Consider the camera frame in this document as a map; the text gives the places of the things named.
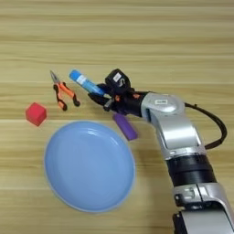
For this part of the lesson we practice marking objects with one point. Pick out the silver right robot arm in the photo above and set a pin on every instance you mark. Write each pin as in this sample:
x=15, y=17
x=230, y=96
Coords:
x=179, y=134

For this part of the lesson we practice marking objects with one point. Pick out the small black box white label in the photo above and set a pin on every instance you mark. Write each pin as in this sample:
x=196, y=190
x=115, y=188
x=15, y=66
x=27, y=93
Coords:
x=118, y=79

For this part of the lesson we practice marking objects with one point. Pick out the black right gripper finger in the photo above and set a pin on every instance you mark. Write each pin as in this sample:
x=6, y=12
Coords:
x=99, y=99
x=102, y=87

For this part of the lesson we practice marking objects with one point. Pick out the orange black needle-nose pliers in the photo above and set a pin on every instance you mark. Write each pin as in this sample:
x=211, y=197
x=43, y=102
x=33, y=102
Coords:
x=64, y=90

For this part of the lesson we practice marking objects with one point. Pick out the blue glue stick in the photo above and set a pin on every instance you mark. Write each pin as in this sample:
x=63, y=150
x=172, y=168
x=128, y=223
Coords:
x=83, y=81

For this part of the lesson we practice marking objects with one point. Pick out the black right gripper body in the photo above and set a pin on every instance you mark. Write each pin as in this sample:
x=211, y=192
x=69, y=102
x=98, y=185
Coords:
x=128, y=103

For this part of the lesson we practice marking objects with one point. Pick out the purple rectangular block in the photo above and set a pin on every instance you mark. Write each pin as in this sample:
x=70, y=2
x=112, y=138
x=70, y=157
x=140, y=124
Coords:
x=126, y=128

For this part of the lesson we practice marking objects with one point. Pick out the light blue round plate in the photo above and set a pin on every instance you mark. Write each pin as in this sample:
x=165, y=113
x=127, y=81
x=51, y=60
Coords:
x=88, y=170

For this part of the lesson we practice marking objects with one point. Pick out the red cube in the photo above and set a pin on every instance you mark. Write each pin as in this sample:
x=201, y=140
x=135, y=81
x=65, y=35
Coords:
x=36, y=114

